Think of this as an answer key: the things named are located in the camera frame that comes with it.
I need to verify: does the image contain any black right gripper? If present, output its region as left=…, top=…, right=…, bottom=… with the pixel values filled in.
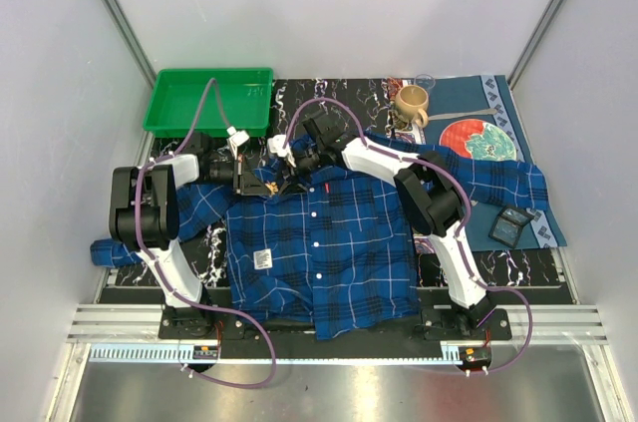
left=275, top=143, right=327, bottom=199

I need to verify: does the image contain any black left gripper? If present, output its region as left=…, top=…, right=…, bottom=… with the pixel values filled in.
left=194, top=154, right=271, bottom=196

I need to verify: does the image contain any gold flower brooch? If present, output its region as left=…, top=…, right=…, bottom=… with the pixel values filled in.
left=266, top=182, right=279, bottom=196

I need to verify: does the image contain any blue plaid shirt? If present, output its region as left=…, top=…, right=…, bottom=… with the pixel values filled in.
left=89, top=130, right=551, bottom=339

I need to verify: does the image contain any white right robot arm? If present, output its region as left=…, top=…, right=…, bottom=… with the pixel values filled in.
left=268, top=112, right=494, bottom=339

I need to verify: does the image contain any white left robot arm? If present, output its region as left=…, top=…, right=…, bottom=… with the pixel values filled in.
left=109, top=129, right=272, bottom=338

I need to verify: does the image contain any black brooch box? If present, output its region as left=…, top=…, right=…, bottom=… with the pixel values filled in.
left=488, top=206, right=532, bottom=248

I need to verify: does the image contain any green plastic tray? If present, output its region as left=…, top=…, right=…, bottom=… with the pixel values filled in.
left=143, top=67, right=274, bottom=138

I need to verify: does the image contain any beige ceramic mug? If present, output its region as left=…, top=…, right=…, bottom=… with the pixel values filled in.
left=394, top=85, right=430, bottom=128

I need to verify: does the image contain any clear glass cup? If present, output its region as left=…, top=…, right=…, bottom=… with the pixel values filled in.
left=414, top=73, right=437, bottom=93

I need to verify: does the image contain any red and teal plate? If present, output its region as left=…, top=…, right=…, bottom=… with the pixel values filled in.
left=440, top=119, right=517, bottom=162

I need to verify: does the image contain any blue patterned placemat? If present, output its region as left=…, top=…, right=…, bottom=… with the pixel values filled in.
left=386, top=74, right=569, bottom=255

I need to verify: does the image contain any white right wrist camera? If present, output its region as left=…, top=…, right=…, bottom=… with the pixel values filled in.
left=266, top=134, right=294, bottom=165

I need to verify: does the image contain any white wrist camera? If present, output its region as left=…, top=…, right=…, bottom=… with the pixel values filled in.
left=266, top=134, right=294, bottom=165
left=226, top=126, right=250, bottom=159

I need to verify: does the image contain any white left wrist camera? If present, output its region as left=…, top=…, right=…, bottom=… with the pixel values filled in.
left=226, top=126, right=250, bottom=159

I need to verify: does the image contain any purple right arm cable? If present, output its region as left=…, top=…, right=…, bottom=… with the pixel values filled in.
left=281, top=98, right=535, bottom=376

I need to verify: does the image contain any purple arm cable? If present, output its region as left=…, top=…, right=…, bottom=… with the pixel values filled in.
left=134, top=77, right=278, bottom=387
left=281, top=98, right=535, bottom=376

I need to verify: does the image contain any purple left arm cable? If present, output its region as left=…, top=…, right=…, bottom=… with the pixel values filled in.
left=134, top=77, right=278, bottom=387

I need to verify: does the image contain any aluminium frame rail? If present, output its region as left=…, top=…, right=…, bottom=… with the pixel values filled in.
left=67, top=304, right=611, bottom=366

